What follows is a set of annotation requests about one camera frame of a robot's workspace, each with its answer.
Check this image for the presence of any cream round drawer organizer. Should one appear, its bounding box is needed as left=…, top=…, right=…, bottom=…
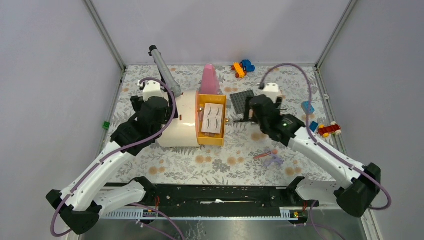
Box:
left=157, top=91, right=227, bottom=148

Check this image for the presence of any false eyelash card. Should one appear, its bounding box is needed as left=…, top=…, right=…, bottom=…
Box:
left=201, top=103, right=225, bottom=134

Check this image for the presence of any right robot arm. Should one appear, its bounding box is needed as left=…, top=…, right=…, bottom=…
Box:
left=245, top=94, right=381, bottom=218

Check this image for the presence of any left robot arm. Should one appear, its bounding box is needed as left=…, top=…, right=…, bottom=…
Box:
left=46, top=77, right=177, bottom=238

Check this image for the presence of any black makeup brush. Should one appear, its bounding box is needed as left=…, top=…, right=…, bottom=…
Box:
left=234, top=119, right=252, bottom=123

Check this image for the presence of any grey microphone on stand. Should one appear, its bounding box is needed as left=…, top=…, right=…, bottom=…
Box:
left=148, top=45, right=182, bottom=98

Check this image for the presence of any grey lego baseplate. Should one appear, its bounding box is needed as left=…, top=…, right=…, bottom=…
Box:
left=230, top=90, right=255, bottom=115

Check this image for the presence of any light blue lego brick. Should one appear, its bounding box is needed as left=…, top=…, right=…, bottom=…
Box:
left=301, top=101, right=315, bottom=116

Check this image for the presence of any green small block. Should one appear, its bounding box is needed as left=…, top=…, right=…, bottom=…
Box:
left=102, top=121, right=110, bottom=130

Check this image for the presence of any orange and blue toy car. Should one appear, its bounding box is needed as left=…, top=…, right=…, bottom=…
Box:
left=230, top=59, right=256, bottom=79

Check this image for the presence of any red yellow toy car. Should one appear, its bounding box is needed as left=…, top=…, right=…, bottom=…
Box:
left=317, top=121, right=342, bottom=138

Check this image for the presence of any pink cone bottle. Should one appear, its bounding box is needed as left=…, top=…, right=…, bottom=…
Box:
left=199, top=63, right=220, bottom=95

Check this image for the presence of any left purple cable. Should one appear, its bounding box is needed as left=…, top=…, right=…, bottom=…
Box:
left=49, top=77, right=186, bottom=240

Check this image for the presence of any purple cable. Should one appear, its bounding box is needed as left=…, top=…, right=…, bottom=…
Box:
left=49, top=77, right=186, bottom=240
left=259, top=63, right=392, bottom=240

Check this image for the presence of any pink handle brush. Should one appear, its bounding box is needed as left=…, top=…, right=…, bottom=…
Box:
left=253, top=149, right=278, bottom=160

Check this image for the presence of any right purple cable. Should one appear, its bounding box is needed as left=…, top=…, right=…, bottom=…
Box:
left=259, top=63, right=392, bottom=240

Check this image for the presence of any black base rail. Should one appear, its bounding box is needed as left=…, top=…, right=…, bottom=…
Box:
left=138, top=177, right=313, bottom=219

